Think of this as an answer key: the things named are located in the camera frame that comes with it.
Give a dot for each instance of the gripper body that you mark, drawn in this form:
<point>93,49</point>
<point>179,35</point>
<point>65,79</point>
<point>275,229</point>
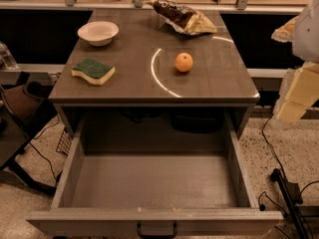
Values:
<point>307,34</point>

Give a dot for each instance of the grey top drawer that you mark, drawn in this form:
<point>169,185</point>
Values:
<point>150,180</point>

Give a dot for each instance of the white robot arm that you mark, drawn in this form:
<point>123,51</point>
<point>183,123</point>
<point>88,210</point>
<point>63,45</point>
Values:
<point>311,12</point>

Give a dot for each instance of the black floor stand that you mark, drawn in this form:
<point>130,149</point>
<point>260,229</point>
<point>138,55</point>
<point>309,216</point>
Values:
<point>298,213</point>

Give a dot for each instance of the orange fruit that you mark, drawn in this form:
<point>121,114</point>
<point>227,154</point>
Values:
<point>183,62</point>

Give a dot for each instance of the brown yellow chip bag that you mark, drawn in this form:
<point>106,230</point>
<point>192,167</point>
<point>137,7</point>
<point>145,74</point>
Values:
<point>183,19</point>

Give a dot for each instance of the green yellow sponge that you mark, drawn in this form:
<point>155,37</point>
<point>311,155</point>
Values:
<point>94,72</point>

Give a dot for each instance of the white ceramic bowl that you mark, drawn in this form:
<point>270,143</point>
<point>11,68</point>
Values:
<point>99,33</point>

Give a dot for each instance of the dark side chair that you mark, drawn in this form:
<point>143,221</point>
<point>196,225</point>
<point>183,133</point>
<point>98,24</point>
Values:
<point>26,111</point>

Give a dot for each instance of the clear plastic bottle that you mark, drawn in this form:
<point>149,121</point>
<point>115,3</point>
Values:
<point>7,58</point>

